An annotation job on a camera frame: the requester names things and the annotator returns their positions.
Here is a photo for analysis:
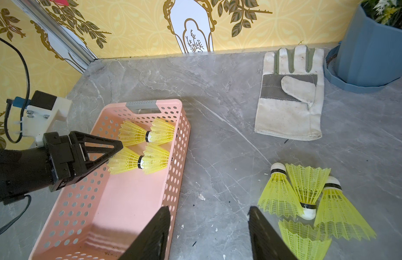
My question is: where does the yellow shuttlecock six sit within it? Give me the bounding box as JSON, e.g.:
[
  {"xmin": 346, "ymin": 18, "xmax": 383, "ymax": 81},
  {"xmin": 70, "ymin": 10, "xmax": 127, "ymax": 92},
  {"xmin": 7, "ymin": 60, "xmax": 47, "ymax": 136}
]
[{"xmin": 285, "ymin": 164, "xmax": 331, "ymax": 221}]

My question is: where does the potted plant blue pot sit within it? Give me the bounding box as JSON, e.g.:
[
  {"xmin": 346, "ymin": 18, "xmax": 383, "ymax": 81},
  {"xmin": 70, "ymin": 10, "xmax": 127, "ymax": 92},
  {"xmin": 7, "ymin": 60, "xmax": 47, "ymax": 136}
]
[{"xmin": 324, "ymin": 6, "xmax": 402, "ymax": 93}]

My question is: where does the yellow shuttlecock five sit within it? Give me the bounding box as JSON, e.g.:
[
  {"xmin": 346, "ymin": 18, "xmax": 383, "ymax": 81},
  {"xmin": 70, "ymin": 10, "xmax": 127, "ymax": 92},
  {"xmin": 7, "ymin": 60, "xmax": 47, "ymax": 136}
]
[{"xmin": 258, "ymin": 162, "xmax": 303, "ymax": 217}]

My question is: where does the yellow shuttlecock seven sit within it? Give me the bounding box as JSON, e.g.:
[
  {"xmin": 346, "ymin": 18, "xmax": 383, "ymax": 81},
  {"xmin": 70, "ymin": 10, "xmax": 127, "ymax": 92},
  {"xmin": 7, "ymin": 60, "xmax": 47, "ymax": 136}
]
[{"xmin": 314, "ymin": 176, "xmax": 376, "ymax": 241}]

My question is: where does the yellow shuttlecock four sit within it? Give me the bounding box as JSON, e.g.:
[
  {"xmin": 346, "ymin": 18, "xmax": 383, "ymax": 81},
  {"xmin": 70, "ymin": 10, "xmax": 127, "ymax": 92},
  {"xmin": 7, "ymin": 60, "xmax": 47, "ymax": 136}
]
[{"xmin": 107, "ymin": 147, "xmax": 144, "ymax": 175}]

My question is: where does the yellow shuttlecock one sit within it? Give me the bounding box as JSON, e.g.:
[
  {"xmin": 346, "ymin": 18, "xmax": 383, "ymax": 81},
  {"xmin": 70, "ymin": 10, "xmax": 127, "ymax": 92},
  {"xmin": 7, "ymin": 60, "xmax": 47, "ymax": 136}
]
[{"xmin": 118, "ymin": 121, "xmax": 151, "ymax": 146}]

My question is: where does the yellow shuttlecock eight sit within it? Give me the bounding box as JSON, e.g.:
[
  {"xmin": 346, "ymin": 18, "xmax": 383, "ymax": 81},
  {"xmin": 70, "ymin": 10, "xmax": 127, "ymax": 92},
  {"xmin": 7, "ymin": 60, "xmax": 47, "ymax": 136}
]
[{"xmin": 278, "ymin": 219, "xmax": 332, "ymax": 260}]

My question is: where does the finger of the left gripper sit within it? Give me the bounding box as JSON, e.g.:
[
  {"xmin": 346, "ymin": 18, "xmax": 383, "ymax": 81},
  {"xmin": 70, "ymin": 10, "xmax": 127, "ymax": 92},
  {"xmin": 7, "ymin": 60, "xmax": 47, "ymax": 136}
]
[
  {"xmin": 71, "ymin": 147, "xmax": 123, "ymax": 184},
  {"xmin": 69, "ymin": 131, "xmax": 124, "ymax": 156}
]

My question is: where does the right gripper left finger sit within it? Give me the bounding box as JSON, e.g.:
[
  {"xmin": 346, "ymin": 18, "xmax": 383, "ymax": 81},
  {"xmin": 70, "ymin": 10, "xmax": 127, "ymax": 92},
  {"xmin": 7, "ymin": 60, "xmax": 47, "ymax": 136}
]
[{"xmin": 118, "ymin": 206, "xmax": 171, "ymax": 260}]

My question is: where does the yellow shuttlecock three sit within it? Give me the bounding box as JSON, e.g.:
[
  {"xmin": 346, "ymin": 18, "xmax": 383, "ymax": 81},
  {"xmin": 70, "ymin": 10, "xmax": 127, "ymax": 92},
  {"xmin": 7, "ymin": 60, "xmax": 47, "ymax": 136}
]
[{"xmin": 137, "ymin": 143, "xmax": 170, "ymax": 174}]

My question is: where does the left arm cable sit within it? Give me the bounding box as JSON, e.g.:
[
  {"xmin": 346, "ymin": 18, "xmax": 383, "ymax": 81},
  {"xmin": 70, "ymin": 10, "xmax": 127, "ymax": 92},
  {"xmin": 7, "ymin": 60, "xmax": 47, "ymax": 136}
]
[{"xmin": 0, "ymin": 32, "xmax": 32, "ymax": 239}]

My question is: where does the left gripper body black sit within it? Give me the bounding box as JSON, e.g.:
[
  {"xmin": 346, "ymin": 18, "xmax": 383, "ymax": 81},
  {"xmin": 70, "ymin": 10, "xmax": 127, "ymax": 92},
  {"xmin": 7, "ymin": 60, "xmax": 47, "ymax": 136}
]
[{"xmin": 43, "ymin": 131, "xmax": 87, "ymax": 192}]

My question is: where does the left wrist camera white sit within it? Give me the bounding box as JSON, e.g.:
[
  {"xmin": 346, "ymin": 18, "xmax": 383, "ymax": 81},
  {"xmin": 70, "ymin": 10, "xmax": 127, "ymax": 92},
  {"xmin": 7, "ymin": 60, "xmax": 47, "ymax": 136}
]
[{"xmin": 7, "ymin": 91, "xmax": 73, "ymax": 147}]

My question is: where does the white grey work glove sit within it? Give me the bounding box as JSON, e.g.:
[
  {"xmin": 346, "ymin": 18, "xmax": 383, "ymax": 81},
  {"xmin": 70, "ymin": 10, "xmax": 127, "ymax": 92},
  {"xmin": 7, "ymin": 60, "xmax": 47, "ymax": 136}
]
[{"xmin": 254, "ymin": 45, "xmax": 324, "ymax": 141}]

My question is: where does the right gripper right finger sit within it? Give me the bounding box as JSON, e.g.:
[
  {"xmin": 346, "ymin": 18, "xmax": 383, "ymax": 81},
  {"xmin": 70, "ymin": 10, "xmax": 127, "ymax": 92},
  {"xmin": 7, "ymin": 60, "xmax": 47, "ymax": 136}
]
[{"xmin": 248, "ymin": 206, "xmax": 297, "ymax": 260}]

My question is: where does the yellow shuttlecock two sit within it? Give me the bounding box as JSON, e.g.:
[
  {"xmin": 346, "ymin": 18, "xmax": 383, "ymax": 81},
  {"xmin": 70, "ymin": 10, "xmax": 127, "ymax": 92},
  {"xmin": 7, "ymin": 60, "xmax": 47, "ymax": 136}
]
[{"xmin": 145, "ymin": 118, "xmax": 175, "ymax": 145}]

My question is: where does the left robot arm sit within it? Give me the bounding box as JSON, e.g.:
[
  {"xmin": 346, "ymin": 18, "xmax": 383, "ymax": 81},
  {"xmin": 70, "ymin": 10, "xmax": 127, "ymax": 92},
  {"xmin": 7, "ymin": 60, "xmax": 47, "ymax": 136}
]
[{"xmin": 0, "ymin": 131, "xmax": 123, "ymax": 205}]

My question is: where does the pink plastic storage basket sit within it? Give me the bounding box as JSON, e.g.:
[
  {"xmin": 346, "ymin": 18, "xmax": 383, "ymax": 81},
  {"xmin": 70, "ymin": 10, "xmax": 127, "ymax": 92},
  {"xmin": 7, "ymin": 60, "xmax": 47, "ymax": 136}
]
[{"xmin": 30, "ymin": 99, "xmax": 191, "ymax": 260}]

